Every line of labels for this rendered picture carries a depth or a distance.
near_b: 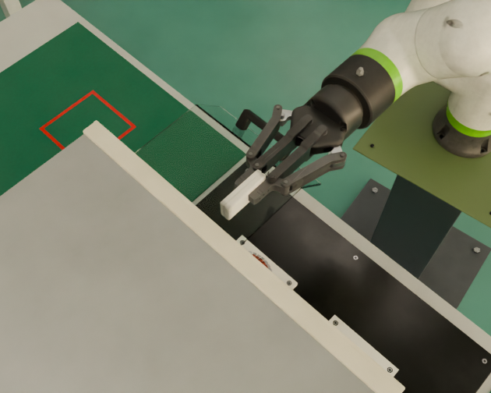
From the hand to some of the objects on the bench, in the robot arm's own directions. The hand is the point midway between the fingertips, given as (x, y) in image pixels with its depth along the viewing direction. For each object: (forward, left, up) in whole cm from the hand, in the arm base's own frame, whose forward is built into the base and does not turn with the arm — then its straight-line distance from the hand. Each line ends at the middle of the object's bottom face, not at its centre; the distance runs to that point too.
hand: (243, 194), depth 77 cm
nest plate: (+3, +21, -44) cm, 48 cm away
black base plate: (+1, +9, -46) cm, 47 cm away
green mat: (0, -59, -46) cm, 75 cm away
